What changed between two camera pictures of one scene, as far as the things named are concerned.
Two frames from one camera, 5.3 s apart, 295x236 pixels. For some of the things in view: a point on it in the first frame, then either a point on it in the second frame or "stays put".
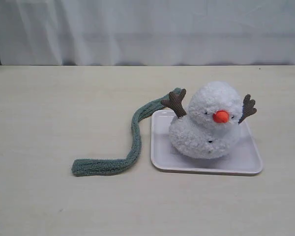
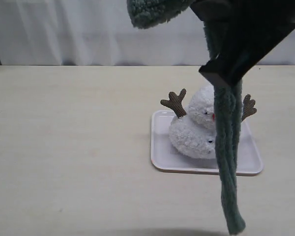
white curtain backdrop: [147, 32] stays put
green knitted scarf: [93, 167] -> [228, 104]
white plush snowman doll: [208, 128] stays put
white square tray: [245, 160] stays put
